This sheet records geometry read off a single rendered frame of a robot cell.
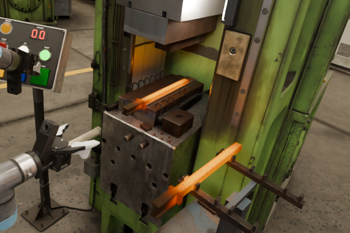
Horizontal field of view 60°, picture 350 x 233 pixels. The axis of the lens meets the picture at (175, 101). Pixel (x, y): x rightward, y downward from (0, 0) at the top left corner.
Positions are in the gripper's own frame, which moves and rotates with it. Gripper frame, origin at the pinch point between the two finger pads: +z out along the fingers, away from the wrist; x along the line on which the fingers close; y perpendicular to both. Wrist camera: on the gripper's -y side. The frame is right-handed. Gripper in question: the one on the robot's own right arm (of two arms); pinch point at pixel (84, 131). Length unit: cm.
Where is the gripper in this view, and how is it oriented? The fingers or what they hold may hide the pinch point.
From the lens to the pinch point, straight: 108.0
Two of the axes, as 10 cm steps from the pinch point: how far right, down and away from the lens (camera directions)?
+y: -1.5, 8.8, 4.5
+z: 5.4, -3.1, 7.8
